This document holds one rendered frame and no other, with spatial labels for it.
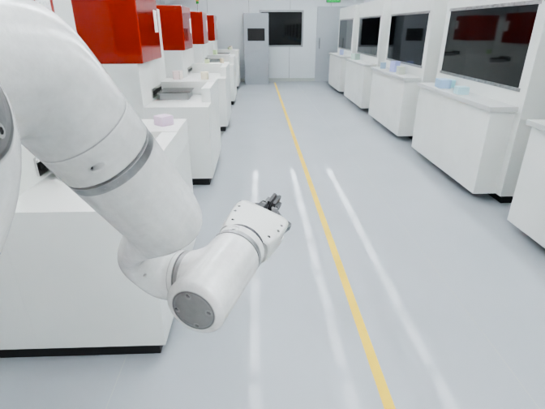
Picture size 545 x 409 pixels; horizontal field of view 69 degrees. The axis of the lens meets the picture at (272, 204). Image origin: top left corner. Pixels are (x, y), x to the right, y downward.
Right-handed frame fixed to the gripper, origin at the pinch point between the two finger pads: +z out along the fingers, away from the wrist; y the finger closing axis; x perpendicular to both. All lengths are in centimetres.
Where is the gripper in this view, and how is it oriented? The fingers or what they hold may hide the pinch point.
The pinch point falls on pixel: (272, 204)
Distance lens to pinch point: 77.7
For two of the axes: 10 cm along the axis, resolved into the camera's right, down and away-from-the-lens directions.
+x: 2.9, -8.0, -5.3
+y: 9.0, 4.1, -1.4
